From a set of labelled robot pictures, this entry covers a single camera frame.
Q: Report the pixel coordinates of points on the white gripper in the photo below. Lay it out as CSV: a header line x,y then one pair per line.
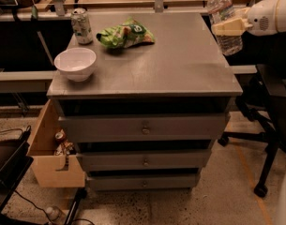
x,y
261,18

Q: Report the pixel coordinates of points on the clear plastic water bottle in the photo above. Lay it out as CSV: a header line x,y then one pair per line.
x,y
219,11

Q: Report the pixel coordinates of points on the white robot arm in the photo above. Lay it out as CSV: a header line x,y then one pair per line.
x,y
284,14

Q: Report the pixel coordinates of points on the plastic bottle on floor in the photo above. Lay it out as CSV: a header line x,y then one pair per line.
x,y
56,215

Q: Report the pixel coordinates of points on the black office chair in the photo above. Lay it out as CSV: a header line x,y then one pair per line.
x,y
272,92

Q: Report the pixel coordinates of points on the green chip bag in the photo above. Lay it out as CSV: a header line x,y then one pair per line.
x,y
125,35

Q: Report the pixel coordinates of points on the grey drawer cabinet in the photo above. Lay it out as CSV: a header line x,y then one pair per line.
x,y
183,72

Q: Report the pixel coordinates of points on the silver soda can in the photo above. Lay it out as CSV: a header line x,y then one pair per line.
x,y
81,26

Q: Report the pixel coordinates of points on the white bowl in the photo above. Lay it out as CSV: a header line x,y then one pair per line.
x,y
77,64

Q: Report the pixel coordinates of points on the top grey drawer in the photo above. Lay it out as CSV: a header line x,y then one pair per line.
x,y
133,128

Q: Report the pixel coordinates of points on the grey drawer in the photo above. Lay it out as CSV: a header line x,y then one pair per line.
x,y
143,160
142,182
133,128

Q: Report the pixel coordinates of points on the middle grey drawer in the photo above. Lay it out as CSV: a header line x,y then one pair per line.
x,y
143,160

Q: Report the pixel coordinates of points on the bottom grey drawer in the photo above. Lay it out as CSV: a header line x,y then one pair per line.
x,y
142,182

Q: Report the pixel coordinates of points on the red can in box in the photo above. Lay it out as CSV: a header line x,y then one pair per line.
x,y
60,137

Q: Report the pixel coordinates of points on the wooden side box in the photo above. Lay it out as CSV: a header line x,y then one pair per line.
x,y
51,170

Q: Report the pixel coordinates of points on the black cart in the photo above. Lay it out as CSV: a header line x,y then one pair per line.
x,y
14,163

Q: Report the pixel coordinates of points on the metal frame workbench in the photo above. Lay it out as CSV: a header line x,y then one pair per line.
x,y
29,81

